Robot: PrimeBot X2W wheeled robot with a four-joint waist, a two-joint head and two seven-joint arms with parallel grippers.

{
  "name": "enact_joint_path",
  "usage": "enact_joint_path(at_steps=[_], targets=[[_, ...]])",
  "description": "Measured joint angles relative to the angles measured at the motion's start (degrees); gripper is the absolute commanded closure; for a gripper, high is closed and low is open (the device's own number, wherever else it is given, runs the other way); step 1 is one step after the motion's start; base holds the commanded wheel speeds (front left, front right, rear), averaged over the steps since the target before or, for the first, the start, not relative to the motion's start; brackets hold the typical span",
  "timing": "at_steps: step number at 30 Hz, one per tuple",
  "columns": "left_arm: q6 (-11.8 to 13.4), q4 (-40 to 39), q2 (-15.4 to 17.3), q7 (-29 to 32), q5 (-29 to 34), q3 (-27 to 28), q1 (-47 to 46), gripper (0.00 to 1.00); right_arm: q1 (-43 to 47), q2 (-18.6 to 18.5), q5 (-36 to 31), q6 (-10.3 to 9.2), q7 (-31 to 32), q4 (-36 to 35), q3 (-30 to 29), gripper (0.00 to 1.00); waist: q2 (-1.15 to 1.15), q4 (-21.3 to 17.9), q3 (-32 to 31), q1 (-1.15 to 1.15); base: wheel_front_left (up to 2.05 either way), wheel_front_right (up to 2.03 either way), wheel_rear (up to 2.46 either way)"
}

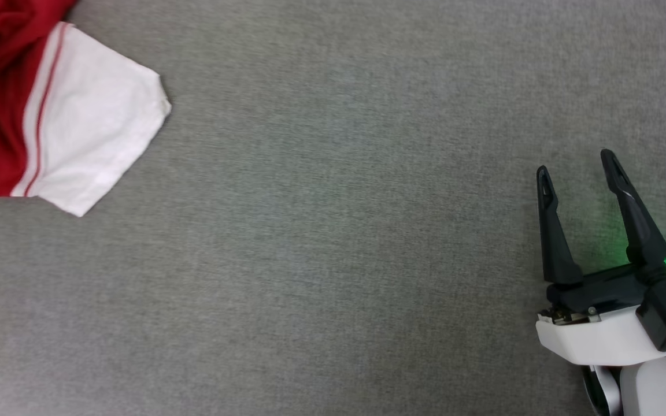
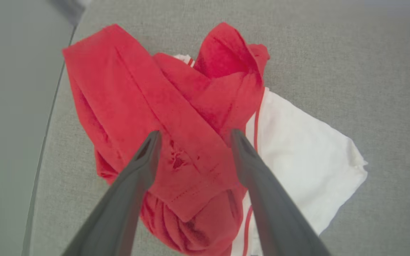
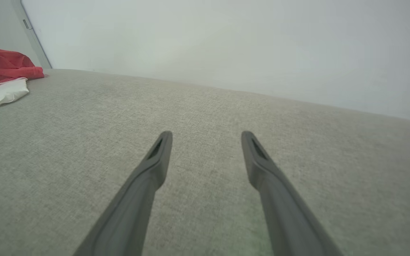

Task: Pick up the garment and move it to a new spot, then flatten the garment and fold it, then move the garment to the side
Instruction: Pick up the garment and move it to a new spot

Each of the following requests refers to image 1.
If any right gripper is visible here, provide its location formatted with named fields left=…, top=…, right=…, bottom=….
left=535, top=148, right=666, bottom=367

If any red and white garment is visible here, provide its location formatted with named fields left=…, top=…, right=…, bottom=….
left=0, top=0, right=173, bottom=218

